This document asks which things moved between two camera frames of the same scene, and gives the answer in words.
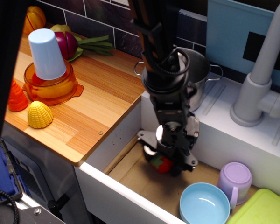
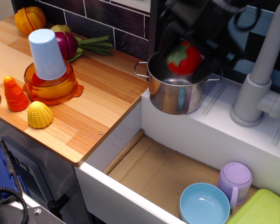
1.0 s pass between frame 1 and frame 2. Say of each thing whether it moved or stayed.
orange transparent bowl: stayed
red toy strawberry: moved
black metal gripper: moved
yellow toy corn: stayed
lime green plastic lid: stayed
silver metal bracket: stayed
